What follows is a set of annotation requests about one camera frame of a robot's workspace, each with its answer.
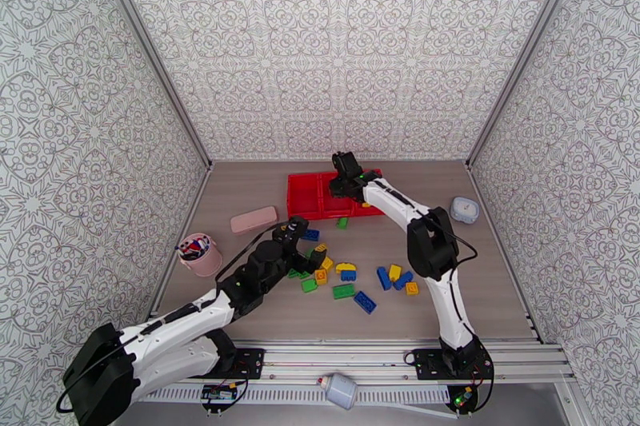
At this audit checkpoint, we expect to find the long blue lego brick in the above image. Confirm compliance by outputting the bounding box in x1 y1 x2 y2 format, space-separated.
353 291 378 315

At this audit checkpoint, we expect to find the pink pencil case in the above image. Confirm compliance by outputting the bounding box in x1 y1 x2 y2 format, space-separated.
230 205 279 236

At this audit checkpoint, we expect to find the pink bucket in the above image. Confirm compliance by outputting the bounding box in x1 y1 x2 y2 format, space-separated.
178 233 223 278

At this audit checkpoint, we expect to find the small white lidded container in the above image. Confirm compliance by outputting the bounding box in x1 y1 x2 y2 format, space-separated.
450 197 480 225

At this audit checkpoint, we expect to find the white plastic bottle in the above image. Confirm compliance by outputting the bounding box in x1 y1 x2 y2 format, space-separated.
318 372 359 411

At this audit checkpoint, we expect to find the small circuit board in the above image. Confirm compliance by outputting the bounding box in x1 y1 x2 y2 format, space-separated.
201 381 240 403
450 385 476 411

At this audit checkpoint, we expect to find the aluminium mounting rail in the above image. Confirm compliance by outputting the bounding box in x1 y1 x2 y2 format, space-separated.
117 338 576 386

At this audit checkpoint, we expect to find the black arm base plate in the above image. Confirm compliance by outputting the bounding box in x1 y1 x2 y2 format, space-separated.
403 347 495 382
187 348 266 382

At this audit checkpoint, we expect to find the aluminium table side rail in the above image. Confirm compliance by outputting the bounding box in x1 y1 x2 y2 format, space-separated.
465 161 546 344
145 161 216 336

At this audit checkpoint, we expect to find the thin power wire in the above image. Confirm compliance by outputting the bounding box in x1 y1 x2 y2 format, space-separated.
445 370 497 414
199 376 250 414

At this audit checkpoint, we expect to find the white slotted cable duct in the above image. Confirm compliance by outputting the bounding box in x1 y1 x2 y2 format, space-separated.
135 383 451 407

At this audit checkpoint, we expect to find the aluminium frame post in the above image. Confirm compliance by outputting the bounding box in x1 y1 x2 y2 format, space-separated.
465 0 591 171
85 0 215 171

